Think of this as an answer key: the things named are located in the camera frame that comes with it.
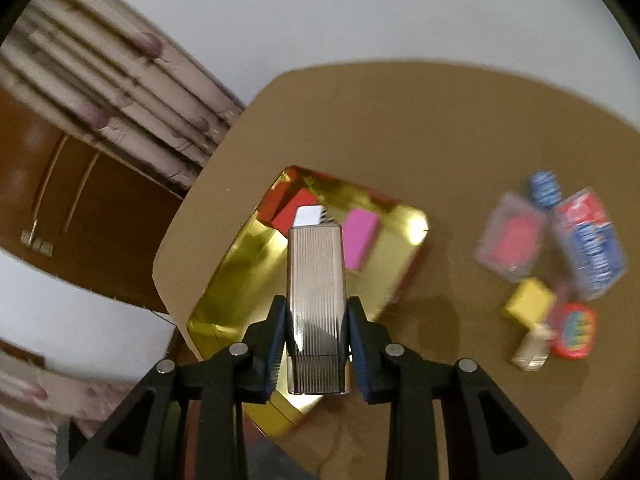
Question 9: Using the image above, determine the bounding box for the red rounded tin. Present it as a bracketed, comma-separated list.
[547, 301, 599, 361]

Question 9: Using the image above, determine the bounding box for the blue patterned tin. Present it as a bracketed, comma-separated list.
[527, 171, 564, 209]

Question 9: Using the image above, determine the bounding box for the pink patterned curtain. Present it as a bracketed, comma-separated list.
[0, 0, 246, 202]

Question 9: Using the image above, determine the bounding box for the clear box with blue label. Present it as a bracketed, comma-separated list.
[552, 187, 629, 302]

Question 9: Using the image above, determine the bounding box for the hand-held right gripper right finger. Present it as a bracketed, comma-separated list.
[346, 296, 576, 480]

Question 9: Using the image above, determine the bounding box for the white block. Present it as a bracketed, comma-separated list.
[292, 205, 334, 229]

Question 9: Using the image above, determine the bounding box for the clear case with red card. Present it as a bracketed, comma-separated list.
[475, 192, 552, 282]

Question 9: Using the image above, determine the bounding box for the small beige box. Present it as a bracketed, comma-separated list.
[510, 325, 554, 372]

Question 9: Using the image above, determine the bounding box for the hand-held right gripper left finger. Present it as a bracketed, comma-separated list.
[60, 296, 289, 480]

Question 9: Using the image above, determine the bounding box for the brown wooden door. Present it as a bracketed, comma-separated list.
[0, 80, 201, 317]

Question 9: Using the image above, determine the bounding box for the silver ribbed lighter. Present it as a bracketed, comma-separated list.
[287, 225, 351, 395]

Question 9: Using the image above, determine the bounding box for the metal door handle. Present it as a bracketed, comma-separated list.
[20, 220, 54, 257]

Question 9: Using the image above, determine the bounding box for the red block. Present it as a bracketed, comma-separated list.
[271, 187, 321, 233]

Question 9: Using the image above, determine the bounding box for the gold metal tray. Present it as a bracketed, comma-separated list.
[186, 165, 431, 436]

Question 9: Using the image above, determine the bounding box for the yellow block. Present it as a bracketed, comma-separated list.
[502, 277, 558, 331]

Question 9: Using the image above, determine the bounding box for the pink block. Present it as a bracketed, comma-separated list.
[341, 208, 383, 274]

